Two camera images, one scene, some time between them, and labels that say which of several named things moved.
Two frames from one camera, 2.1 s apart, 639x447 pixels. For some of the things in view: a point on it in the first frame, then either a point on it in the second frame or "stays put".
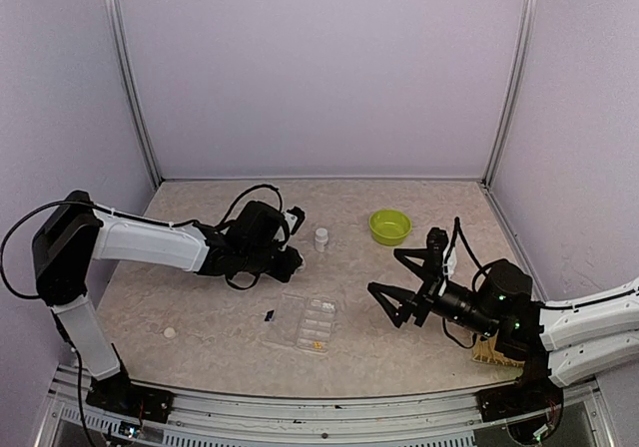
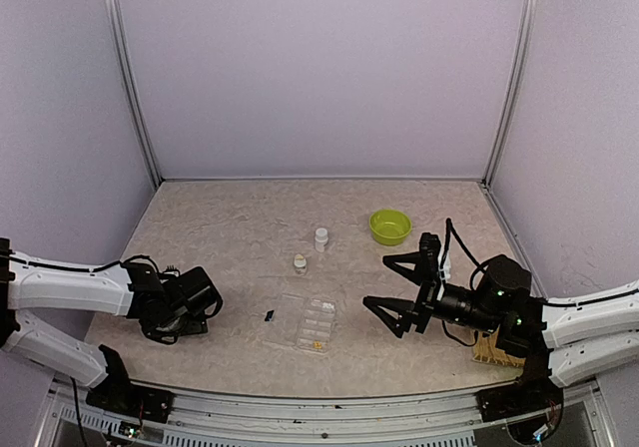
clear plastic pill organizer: x=303 y=322 stays put
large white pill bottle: x=320 y=238 stays put
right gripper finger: x=401 y=296 -> x=388 y=310
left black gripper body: x=284 y=271 -> x=188 y=325
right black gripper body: x=425 y=298 stays put
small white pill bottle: x=301 y=267 stays put
